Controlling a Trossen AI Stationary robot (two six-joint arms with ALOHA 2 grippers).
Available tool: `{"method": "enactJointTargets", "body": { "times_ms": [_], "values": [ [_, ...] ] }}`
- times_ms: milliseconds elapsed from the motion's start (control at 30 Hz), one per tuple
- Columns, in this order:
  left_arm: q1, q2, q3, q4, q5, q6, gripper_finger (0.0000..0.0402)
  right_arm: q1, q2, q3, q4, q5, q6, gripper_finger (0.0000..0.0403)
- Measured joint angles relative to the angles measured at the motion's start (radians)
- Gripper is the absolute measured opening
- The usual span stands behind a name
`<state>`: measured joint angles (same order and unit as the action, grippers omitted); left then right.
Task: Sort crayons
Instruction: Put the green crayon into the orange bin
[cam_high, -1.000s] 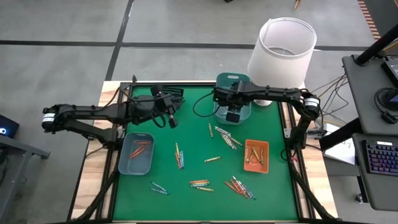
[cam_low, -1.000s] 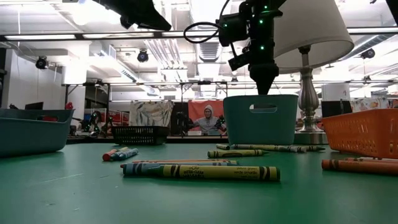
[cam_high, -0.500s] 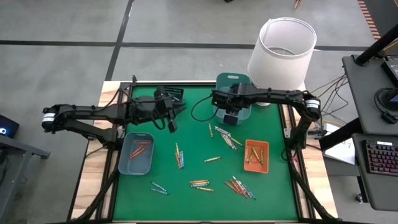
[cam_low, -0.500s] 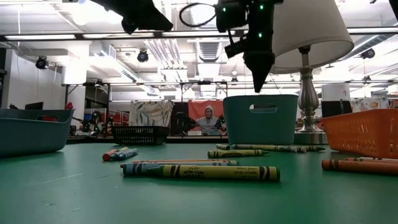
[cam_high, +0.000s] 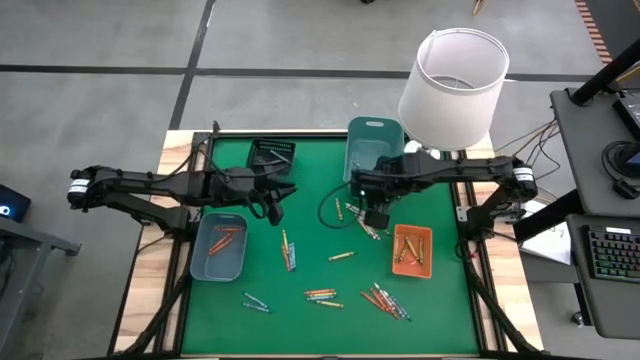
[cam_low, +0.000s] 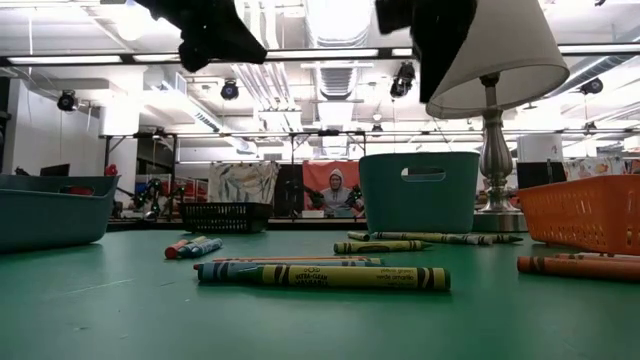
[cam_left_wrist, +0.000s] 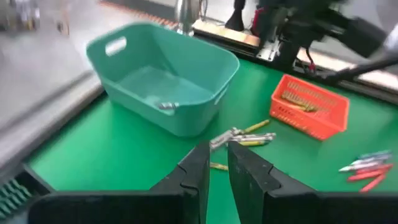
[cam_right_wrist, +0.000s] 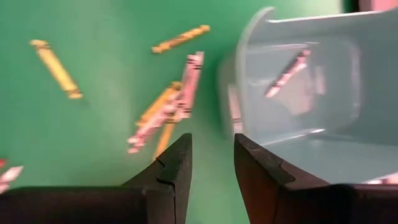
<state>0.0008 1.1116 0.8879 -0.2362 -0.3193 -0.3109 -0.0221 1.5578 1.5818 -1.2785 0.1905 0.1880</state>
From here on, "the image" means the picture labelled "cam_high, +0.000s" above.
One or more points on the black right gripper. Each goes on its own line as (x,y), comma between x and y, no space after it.
(375,187)

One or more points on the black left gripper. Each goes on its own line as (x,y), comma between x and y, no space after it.
(255,189)

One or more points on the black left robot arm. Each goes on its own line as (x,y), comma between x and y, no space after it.
(150,179)

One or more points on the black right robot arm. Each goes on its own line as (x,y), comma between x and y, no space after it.
(465,170)

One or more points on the blue crayon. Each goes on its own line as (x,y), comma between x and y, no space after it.
(256,308)
(402,311)
(291,256)
(280,156)
(255,299)
(320,298)
(294,252)

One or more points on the black mesh basket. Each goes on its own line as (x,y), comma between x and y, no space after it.
(257,160)

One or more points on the teal plastic bin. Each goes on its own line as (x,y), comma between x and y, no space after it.
(372,145)

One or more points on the dark green tipped crayon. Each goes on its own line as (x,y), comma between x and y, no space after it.
(375,235)

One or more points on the orange mesh basket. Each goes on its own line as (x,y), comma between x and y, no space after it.
(412,270)

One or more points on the grey-blue plastic bin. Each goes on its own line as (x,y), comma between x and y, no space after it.
(220,267)

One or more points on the table lamp white shade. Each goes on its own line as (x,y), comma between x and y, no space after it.
(450,115)

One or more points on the yellow green crayon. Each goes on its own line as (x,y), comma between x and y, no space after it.
(330,303)

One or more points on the green table mat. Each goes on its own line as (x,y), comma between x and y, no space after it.
(250,330)

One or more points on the black pole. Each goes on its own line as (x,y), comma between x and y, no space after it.
(607,75)
(542,217)

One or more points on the white paper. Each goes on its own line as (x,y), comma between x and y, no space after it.
(550,245)

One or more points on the grey desk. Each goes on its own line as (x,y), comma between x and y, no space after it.
(585,150)

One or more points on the black keyboard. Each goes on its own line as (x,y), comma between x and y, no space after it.
(615,252)

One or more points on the grey stand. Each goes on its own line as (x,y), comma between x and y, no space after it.
(30,235)

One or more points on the grey keyboard tray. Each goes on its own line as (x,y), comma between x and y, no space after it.
(610,310)

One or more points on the black device blue light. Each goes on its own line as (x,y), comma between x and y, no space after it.
(12,205)

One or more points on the black floor mat striped edge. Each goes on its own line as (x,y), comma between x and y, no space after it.
(620,20)

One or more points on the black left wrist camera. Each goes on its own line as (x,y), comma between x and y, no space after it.
(276,214)

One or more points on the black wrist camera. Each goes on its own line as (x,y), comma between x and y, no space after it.
(276,214)
(377,220)

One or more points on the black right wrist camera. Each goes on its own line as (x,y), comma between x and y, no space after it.
(377,220)

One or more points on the black table frame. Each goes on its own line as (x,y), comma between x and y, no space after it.
(181,310)

